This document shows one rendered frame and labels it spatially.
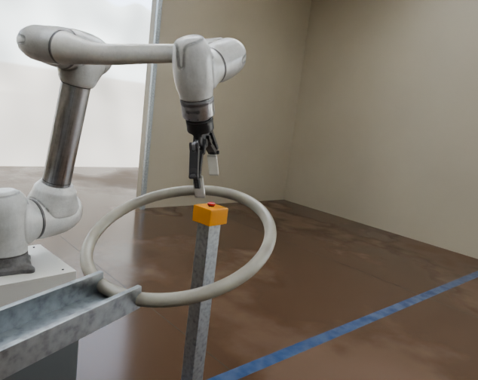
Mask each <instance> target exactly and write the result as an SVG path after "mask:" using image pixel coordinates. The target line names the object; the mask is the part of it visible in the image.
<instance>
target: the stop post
mask: <svg viewBox="0 0 478 380"><path fill-rule="evenodd" d="M227 216H228V208H227V207H222V206H219V205H217V204H216V205H215V206H210V205H207V204H195V205H194V209H193V217H192V220H193V221H196V222H197V223H198V228H197V235H196V243H195V256H194V264H193V271H192V285H191V290H192V289H195V288H198V287H203V286H206V285H208V284H211V283H214V277H215V270H216V258H217V251H218V245H219V233H220V225H223V224H226V223H227ZM211 303H212V299H209V300H207V301H203V302H199V303H195V304H191V305H189V307H188V320H187V327H186V335H185V348H184V356H183V363H182V377H181V380H203V374H204V362H205V355H206V348H207V336H208V329H209V322H210V310H211Z"/></svg>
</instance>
